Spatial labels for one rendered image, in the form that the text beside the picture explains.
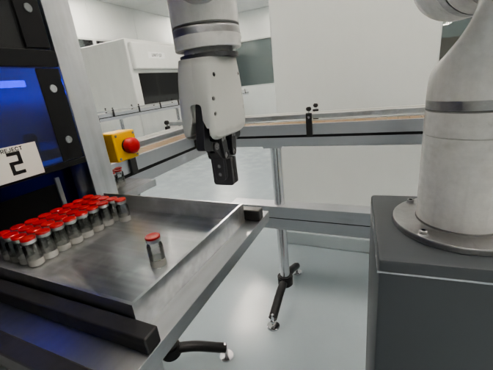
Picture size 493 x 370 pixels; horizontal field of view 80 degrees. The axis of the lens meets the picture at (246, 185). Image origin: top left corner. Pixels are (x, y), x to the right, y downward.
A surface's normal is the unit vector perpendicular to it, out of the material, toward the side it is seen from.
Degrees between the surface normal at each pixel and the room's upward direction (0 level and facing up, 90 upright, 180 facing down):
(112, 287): 0
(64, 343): 0
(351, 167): 90
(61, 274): 0
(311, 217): 90
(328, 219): 90
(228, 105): 92
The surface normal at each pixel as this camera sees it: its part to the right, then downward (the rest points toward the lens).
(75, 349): -0.11, -0.94
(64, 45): 0.91, 0.04
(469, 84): -0.72, 0.29
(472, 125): -0.55, 0.33
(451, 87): -0.88, 0.22
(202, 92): -0.21, 0.24
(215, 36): 0.33, 0.27
